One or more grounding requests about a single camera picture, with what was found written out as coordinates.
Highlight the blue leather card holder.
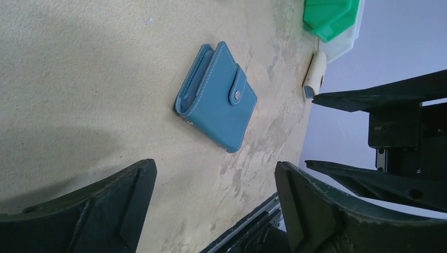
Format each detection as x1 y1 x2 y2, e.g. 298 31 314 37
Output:
174 41 257 153

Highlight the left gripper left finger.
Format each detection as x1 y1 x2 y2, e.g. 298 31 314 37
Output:
1 159 157 252

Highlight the beige card holder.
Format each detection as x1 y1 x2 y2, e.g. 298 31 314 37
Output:
303 50 327 99

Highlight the white translucent bin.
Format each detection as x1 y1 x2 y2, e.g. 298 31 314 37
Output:
318 0 365 64

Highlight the black table front rail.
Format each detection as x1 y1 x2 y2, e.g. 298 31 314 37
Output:
201 193 290 253

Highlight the green bin right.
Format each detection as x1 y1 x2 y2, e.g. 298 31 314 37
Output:
303 0 360 43

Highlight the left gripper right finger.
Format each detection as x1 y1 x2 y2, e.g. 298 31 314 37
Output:
275 162 446 252

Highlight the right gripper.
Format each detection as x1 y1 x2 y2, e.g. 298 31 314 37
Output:
305 70 446 212

